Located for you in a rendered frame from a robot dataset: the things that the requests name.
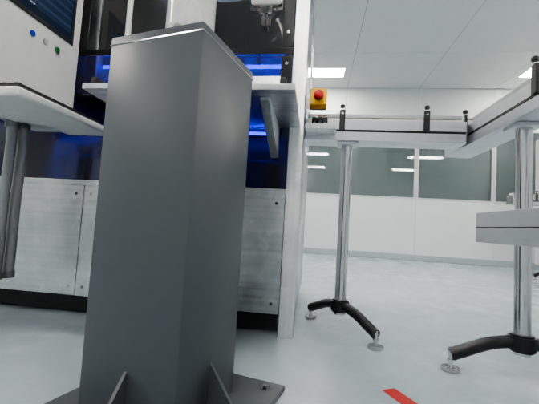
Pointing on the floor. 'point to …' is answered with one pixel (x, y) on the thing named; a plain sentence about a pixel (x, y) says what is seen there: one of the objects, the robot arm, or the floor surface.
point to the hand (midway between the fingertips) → (265, 23)
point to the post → (286, 310)
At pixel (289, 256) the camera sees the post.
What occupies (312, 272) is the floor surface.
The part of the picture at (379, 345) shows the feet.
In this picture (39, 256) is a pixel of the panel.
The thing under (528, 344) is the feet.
